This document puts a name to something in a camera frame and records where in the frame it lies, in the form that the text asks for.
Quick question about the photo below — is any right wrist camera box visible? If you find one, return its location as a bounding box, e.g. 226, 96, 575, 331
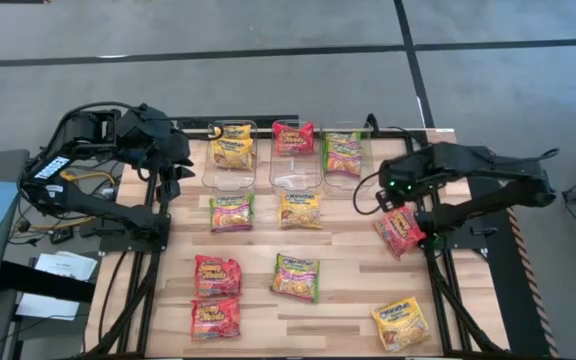
374, 189, 395, 213

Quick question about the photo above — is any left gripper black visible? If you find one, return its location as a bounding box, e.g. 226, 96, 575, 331
117, 104, 198, 181

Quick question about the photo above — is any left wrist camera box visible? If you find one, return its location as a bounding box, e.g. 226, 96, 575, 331
156, 178, 182, 204

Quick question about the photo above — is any clear plastic bin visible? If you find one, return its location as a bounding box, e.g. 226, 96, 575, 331
320, 119, 383, 196
200, 118, 259, 194
268, 119, 325, 194

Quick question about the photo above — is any black power adapter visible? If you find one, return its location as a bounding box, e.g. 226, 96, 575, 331
48, 227, 75, 245

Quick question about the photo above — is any white paper sheet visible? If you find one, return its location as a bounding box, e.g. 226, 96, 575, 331
33, 250, 99, 282
15, 292, 82, 322

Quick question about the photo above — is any black cable with plug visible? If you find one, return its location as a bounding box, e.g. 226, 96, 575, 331
365, 112, 412, 146

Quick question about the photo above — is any red Saucy Noods packet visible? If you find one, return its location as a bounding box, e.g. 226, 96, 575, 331
373, 205, 427, 260
193, 254, 243, 299
190, 296, 242, 343
271, 121, 316, 157

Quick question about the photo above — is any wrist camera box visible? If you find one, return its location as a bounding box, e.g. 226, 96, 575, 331
156, 178, 182, 204
374, 189, 395, 213

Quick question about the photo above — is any black mat striped edge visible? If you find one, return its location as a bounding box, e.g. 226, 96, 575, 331
460, 144, 560, 359

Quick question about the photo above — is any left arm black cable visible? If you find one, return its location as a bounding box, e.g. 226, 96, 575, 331
40, 101, 225, 166

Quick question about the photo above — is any black beam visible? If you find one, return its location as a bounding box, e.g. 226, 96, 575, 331
0, 260, 97, 304

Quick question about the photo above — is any black aluminium rail frame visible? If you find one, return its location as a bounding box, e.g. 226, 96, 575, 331
85, 114, 512, 360

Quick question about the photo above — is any yellow cable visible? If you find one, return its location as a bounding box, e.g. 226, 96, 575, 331
59, 168, 119, 187

